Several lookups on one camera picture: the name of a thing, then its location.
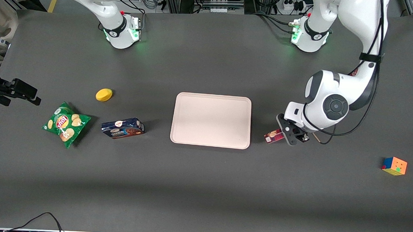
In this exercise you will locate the red cookie box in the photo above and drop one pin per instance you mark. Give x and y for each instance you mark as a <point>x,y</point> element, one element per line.
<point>270,136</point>

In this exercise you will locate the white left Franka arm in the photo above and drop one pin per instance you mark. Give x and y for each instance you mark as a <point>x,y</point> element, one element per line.
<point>333,90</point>

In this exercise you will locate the white rectangular plastic tray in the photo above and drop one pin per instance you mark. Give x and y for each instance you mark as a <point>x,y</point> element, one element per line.
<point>211,120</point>

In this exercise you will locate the blue cookie box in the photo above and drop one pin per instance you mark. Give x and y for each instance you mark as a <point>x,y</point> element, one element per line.
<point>122,128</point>

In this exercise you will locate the green Lays chips bag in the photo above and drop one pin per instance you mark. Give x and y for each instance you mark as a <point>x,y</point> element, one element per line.
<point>65,123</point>

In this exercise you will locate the beige chair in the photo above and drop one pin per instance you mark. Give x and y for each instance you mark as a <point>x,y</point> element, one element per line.
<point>6,20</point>

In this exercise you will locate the yellow lemon-shaped toy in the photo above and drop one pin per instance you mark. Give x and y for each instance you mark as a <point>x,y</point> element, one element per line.
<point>104,94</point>

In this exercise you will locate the white power strip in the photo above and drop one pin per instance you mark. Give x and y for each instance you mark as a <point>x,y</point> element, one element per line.
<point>295,6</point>

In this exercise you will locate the multicoloured Rubik's cube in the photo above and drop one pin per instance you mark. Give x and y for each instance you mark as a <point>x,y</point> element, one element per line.
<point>394,166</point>

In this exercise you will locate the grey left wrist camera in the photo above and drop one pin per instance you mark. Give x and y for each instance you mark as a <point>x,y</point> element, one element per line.
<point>303,137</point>

